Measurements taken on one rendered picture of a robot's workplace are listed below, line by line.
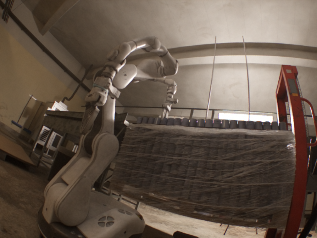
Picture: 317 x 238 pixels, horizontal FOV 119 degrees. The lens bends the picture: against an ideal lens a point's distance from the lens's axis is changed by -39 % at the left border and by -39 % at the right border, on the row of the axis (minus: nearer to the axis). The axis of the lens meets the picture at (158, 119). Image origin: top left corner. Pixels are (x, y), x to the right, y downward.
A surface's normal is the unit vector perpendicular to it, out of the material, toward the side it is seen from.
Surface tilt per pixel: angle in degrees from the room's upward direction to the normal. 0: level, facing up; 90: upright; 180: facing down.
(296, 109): 90
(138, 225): 90
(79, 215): 90
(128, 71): 89
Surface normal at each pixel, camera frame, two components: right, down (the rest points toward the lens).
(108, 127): 0.83, 0.03
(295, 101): -0.41, -0.48
